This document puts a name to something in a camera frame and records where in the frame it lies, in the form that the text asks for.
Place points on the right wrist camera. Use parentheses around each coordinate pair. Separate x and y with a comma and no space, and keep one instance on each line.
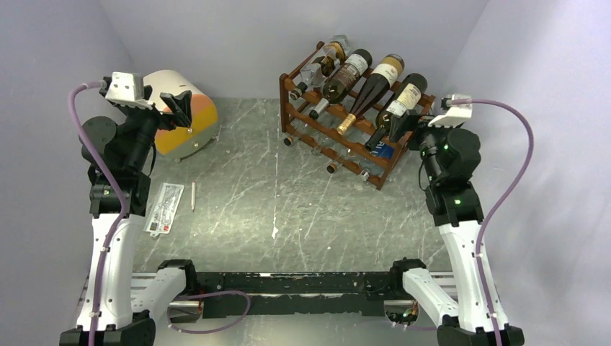
(455,110)

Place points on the clear bottle blue label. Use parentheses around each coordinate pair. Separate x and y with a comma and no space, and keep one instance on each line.
(369,168)

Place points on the clear liquor bottle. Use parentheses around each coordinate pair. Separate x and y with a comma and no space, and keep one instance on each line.
(322,65)

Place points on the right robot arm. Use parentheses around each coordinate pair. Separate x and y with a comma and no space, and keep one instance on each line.
(449,157)

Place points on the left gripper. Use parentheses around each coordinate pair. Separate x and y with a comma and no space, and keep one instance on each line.
(181,104)

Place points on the wooden wine rack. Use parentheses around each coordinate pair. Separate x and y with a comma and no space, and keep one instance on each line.
(289,114)

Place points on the brown bottle gold foil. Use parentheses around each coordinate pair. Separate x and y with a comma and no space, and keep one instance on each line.
(380,80)

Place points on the plastic packaged item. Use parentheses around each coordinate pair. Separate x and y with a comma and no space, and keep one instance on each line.
(164,209)

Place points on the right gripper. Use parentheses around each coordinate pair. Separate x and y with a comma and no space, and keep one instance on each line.
(418,123)

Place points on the clear bottle lower rack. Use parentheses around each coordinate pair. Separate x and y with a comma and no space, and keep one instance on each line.
(323,142)

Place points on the dark bottle white label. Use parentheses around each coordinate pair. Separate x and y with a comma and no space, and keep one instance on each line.
(405,98)

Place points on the pen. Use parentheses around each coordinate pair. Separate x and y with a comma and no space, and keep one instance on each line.
(193,196)

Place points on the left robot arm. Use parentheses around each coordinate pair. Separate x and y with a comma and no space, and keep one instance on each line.
(118,196)

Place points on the round drawer cabinet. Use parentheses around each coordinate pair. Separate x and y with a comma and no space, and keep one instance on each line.
(192,112)

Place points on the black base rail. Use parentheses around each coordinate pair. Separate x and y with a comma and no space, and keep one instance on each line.
(225,294)

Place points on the dark bottle brown label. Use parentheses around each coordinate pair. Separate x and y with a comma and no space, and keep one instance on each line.
(341,82)

